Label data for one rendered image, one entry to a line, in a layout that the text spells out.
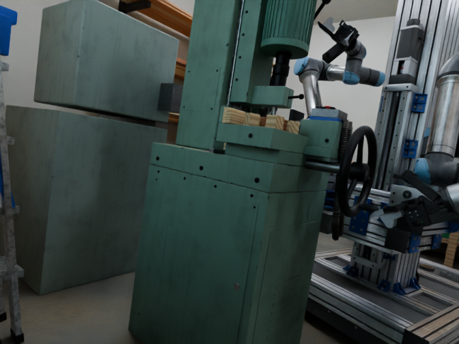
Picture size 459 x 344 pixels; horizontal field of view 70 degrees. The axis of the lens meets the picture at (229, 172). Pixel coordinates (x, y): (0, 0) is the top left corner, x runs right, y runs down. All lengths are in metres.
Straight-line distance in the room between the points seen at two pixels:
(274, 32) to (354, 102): 3.48
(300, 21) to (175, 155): 0.64
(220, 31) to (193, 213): 0.70
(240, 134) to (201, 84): 0.41
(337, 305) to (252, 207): 0.84
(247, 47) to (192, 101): 0.30
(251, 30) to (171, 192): 0.67
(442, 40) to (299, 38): 0.90
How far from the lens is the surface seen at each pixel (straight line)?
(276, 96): 1.21
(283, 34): 1.22
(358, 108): 4.60
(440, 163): 1.12
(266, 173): 0.98
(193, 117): 1.35
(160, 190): 1.29
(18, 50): 3.17
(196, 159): 1.16
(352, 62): 1.70
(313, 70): 1.96
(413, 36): 1.90
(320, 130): 1.12
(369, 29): 4.88
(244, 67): 1.28
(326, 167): 1.11
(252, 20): 1.33
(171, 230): 1.26
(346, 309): 1.68
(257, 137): 0.96
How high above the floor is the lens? 0.83
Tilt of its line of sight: 5 degrees down
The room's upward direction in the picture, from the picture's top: 9 degrees clockwise
